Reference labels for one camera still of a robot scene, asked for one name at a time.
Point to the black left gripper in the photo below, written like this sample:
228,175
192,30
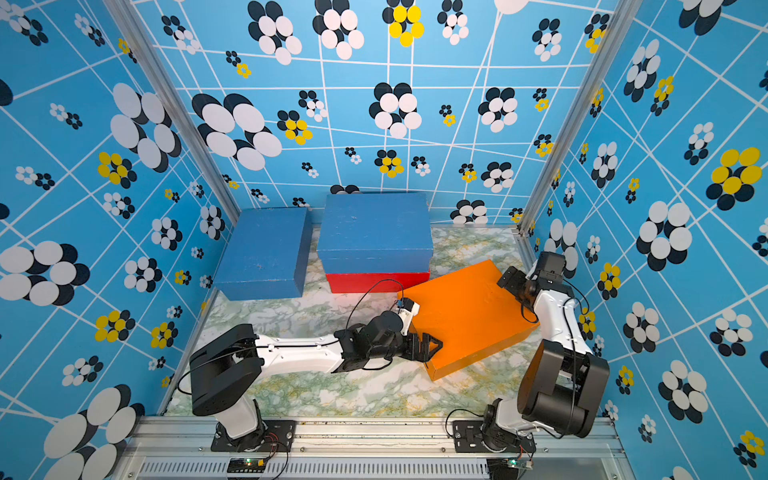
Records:
426,353

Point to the blue shoebox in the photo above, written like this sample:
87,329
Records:
375,233
267,255

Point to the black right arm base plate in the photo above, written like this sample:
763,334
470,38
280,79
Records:
473,436

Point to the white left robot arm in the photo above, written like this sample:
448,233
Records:
222,371

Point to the aluminium corner post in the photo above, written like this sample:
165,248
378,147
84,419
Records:
620,23
157,74

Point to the green circuit board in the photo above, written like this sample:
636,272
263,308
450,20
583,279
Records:
507,468
246,466

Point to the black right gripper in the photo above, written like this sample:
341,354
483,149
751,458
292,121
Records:
516,277

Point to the left green circuit board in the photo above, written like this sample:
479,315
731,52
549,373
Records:
246,466

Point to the left aluminium corner post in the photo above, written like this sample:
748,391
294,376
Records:
157,74

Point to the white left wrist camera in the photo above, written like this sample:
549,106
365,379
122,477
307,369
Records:
407,309

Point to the red shoebox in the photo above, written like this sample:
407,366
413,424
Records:
374,282

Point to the right aluminium corner post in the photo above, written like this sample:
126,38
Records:
620,23

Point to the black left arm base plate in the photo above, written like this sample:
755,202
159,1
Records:
270,436

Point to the right green circuit board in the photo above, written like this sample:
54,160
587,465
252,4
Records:
507,468

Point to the orange shoebox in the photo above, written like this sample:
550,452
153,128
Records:
470,314

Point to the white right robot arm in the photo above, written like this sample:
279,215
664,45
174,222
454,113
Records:
563,386

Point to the aluminium front rail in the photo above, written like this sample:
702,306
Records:
334,448

